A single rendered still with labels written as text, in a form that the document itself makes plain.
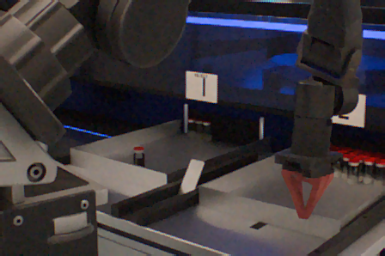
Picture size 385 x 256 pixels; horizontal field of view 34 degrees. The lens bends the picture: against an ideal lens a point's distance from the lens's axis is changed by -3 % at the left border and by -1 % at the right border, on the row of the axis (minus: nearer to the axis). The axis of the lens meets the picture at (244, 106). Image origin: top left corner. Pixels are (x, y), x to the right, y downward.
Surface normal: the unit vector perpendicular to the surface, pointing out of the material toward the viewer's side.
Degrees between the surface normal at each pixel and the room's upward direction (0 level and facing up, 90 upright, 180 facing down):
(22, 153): 90
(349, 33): 107
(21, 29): 56
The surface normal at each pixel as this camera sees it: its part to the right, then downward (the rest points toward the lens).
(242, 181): 0.83, 0.13
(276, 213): -0.56, 0.16
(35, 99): 0.67, 0.17
